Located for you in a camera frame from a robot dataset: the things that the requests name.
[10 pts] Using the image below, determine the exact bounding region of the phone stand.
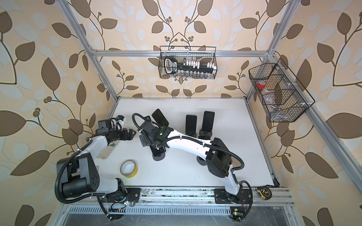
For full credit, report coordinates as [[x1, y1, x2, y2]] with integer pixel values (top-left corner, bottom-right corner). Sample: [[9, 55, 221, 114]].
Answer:
[[197, 156, 207, 166], [185, 133, 197, 138], [199, 130, 212, 140], [150, 146, 166, 161]]

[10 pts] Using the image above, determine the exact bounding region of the front right phone stand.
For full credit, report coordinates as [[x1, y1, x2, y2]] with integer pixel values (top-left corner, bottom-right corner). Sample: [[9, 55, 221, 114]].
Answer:
[[197, 156, 207, 166]]

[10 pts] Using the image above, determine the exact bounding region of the yellow tape roll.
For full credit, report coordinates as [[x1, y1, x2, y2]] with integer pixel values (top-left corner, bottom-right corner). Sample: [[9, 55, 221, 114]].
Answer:
[[120, 160, 139, 178]]

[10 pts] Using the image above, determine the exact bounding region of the side wire basket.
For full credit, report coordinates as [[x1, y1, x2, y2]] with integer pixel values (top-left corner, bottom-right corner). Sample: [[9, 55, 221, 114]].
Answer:
[[248, 58, 315, 122]]

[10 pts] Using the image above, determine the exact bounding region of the back wire basket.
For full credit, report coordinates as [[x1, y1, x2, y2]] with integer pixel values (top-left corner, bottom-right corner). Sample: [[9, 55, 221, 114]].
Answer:
[[158, 45, 218, 80]]

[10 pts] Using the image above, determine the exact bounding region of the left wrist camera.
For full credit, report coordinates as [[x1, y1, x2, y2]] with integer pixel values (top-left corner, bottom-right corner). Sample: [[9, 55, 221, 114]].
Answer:
[[96, 115, 125, 134]]

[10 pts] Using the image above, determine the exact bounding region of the front left phone stand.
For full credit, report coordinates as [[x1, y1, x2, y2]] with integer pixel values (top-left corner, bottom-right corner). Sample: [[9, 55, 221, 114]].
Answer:
[[150, 146, 166, 161]]

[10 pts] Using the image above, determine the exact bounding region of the back right phone stand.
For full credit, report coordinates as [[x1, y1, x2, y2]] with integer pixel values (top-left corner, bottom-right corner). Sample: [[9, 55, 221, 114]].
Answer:
[[199, 130, 212, 140]]

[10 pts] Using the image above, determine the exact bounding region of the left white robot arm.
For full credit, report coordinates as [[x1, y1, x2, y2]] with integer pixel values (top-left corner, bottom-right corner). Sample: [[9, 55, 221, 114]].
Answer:
[[54, 129, 136, 204]]

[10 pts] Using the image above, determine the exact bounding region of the back middle phone stand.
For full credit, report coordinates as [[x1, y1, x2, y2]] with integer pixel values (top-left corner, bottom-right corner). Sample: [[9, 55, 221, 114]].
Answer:
[[185, 133, 197, 138]]

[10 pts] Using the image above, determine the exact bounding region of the yellow black tape measure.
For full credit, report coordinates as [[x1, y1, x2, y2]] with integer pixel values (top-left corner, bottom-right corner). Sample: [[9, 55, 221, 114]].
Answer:
[[256, 186, 272, 200]]

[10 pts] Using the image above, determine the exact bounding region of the red cap plastic bottle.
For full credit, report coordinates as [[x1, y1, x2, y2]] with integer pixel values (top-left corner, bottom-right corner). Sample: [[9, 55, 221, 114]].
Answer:
[[257, 80, 275, 104]]

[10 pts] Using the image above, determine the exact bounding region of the black phone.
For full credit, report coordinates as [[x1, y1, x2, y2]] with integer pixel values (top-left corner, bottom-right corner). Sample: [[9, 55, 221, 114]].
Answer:
[[202, 111, 215, 132], [185, 115, 197, 136], [151, 109, 169, 127]]

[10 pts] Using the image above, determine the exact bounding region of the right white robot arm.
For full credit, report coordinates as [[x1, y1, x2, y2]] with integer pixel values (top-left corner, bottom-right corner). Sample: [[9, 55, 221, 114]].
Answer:
[[132, 113, 252, 204]]

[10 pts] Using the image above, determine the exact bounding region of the black handled tool in basket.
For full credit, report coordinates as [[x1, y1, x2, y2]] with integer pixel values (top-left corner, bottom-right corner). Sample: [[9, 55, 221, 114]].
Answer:
[[164, 57, 217, 75]]

